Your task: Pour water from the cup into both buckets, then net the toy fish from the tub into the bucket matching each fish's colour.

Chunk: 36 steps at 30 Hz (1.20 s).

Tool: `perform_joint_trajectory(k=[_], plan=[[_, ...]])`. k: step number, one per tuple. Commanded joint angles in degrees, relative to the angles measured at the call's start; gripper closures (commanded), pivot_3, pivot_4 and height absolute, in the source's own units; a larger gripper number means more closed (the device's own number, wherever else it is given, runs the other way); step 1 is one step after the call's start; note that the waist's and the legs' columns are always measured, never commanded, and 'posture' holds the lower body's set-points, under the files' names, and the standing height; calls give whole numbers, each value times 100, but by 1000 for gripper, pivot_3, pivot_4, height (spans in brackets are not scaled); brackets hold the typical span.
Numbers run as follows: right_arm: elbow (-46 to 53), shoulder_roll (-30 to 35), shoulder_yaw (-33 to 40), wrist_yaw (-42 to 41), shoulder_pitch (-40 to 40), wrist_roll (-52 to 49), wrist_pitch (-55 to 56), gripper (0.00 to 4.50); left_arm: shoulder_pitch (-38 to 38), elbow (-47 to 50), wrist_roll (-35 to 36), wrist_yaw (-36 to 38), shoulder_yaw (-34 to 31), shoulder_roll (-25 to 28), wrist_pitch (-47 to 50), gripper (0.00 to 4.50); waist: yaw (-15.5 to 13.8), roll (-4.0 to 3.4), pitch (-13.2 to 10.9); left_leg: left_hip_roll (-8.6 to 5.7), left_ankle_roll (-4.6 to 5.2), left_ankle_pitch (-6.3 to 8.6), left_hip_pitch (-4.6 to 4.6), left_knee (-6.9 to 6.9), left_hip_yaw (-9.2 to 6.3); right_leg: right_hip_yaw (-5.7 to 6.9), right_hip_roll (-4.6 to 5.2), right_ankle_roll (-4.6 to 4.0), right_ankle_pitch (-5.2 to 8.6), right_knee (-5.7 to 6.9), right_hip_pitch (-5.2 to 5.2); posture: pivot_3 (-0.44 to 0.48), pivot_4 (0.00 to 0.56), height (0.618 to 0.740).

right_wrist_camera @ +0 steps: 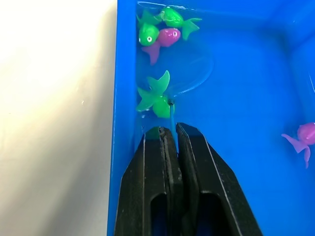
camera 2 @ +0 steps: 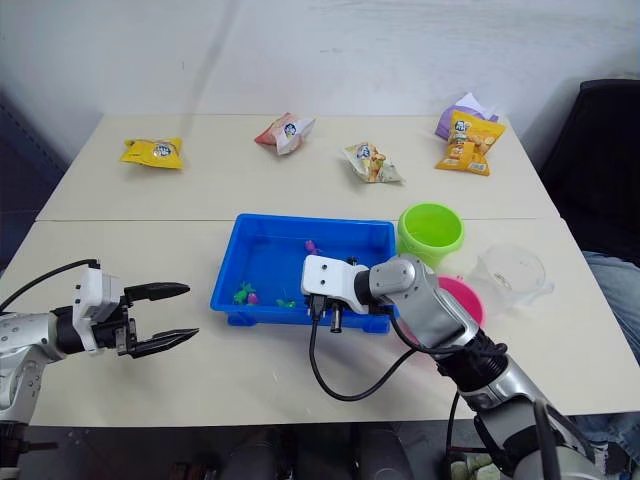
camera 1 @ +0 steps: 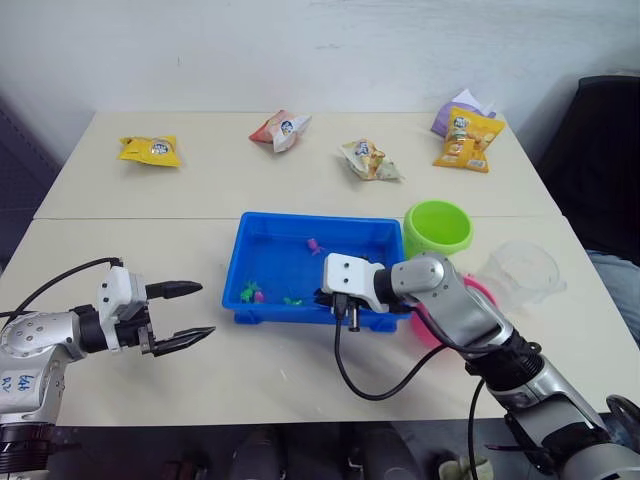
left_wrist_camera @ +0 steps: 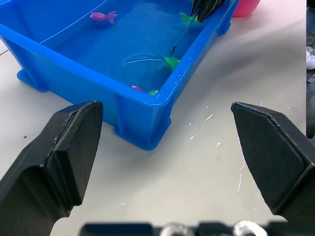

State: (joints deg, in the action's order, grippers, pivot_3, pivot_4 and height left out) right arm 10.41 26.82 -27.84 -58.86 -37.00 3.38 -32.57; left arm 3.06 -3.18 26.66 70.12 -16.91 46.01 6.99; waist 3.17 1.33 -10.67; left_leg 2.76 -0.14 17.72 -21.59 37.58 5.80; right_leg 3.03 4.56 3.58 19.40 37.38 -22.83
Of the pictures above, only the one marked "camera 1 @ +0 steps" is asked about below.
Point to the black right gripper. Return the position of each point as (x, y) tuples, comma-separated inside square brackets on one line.
[(327, 299)]

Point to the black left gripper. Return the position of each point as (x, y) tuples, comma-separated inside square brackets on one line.
[(127, 337)]

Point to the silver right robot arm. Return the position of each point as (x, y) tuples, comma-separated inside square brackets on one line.
[(450, 295)]

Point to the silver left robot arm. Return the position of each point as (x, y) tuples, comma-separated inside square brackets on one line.
[(30, 340)]

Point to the green toy fish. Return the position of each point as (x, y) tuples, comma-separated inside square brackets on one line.
[(248, 291), (292, 301)]

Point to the pink toy fish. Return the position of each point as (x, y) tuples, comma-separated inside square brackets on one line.
[(259, 296), (314, 246)]

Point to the blue plastic tub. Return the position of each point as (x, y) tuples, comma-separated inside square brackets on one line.
[(280, 250)]

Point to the green plastic bucket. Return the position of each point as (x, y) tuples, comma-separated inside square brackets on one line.
[(437, 225)]

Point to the pink plastic bucket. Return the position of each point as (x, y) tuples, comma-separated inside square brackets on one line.
[(482, 292)]

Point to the clear plastic cup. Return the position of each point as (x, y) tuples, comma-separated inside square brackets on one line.
[(525, 270)]

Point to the pale yellow snack bag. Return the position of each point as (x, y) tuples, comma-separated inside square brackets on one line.
[(370, 160)]

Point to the dark rounded shape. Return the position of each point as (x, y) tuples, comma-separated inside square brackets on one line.
[(625, 420), (387, 455)]

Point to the orange white snack bag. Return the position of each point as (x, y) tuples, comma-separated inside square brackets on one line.
[(280, 130)]

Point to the yellow chips bag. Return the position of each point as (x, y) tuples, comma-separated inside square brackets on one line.
[(467, 142)]

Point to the dark grey pegboard panel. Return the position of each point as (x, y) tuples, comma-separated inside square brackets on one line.
[(20, 175)]

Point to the pale green rounded object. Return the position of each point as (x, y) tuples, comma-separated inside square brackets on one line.
[(462, 470)]

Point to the purple snack bag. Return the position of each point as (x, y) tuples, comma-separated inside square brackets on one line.
[(447, 112)]

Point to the person's leg in jeans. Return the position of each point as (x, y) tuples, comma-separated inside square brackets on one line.
[(620, 290)]

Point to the black chair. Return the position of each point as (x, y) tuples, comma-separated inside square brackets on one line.
[(595, 160)]

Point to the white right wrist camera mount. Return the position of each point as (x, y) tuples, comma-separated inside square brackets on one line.
[(345, 275)]

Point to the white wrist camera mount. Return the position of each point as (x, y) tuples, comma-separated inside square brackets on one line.
[(112, 290), (345, 275)]

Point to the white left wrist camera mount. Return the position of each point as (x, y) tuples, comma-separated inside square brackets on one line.
[(112, 290)]

